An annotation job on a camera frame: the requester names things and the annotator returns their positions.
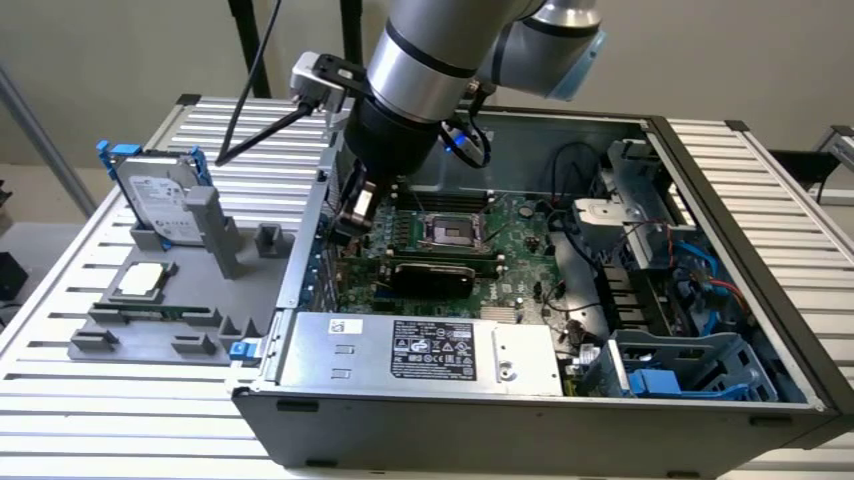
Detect black graphics card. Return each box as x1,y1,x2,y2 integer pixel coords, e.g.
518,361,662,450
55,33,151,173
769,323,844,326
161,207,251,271
338,253,503,307

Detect dark grey open PC case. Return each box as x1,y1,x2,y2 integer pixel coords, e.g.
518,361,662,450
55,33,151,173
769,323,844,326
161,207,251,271
229,105,844,470

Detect grey metal pole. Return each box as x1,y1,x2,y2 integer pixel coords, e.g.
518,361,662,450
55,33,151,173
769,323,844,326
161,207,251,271
0,63,96,218

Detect grey parts rack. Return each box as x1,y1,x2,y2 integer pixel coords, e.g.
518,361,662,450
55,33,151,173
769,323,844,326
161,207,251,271
66,187,299,370

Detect hard disk in blue carrier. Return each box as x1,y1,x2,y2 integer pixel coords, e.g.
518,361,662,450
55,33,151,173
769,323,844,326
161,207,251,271
96,141,217,250

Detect silver CPU chip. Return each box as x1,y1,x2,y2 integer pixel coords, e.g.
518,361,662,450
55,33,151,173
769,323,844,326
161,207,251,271
108,260,181,302

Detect red SATA wire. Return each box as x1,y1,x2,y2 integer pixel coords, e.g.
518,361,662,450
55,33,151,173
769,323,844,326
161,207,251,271
705,277,744,327

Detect black internal wire bundle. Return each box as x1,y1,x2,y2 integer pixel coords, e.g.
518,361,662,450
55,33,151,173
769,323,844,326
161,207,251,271
550,141,604,236

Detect green RAM stick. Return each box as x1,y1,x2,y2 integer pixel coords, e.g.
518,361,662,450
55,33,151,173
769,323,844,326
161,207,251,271
91,301,223,320

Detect black RAM slots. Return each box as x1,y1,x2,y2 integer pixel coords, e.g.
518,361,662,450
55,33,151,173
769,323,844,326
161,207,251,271
391,186,497,212

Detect cable with blue-lit plug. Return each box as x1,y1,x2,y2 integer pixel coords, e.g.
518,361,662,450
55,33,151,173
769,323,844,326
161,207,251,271
437,79,497,170

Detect black camera cable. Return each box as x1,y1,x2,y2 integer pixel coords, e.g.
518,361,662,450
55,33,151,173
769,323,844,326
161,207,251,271
214,0,315,168

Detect silver power supply unit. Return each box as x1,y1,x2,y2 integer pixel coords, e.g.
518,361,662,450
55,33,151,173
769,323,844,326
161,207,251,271
274,311,584,399

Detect green motherboard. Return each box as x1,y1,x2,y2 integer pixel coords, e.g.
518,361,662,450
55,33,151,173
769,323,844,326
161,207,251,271
331,188,570,332

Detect aluminium profile frame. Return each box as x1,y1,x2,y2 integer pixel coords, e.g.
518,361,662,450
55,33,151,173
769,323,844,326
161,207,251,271
805,123,854,203

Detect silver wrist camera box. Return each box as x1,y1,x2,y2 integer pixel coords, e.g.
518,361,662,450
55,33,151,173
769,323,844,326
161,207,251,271
289,51,357,115

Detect blue plastic drive caddy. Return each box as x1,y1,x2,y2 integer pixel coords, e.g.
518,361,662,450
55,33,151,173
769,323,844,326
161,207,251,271
578,328,784,402

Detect metal disk bay cage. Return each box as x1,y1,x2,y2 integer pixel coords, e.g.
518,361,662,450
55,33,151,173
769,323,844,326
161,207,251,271
572,138,704,272

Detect CPU socket with metal frame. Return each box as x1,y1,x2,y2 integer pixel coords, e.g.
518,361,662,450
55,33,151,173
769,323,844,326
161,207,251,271
414,211,494,255

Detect small black box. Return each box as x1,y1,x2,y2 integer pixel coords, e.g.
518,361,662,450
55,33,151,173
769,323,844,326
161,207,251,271
0,251,30,302

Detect black tripod stand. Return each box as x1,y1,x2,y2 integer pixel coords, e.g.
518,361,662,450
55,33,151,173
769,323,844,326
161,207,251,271
225,0,367,100

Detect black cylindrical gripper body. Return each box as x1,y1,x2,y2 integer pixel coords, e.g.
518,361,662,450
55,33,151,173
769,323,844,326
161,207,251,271
342,95,450,180

